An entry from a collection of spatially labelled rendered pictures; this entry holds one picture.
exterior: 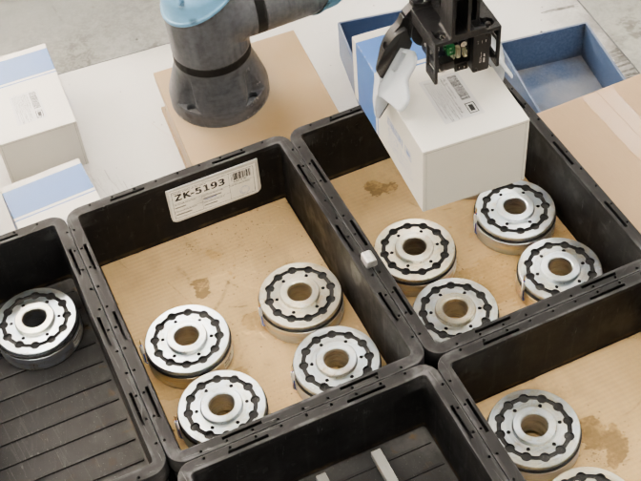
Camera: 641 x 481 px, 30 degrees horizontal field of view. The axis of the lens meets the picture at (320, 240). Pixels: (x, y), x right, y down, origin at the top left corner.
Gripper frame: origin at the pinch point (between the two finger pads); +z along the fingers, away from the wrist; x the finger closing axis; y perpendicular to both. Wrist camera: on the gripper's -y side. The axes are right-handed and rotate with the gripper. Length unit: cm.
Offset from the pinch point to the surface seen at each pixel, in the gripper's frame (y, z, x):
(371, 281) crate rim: 8.0, 17.9, -11.4
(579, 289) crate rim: 18.3, 17.7, 9.6
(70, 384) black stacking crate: 1, 28, -48
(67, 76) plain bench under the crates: -70, 42, -36
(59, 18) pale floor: -179, 113, -30
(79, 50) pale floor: -164, 112, -28
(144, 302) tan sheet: -7.6, 28.1, -36.1
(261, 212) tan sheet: -16.1, 28.1, -17.8
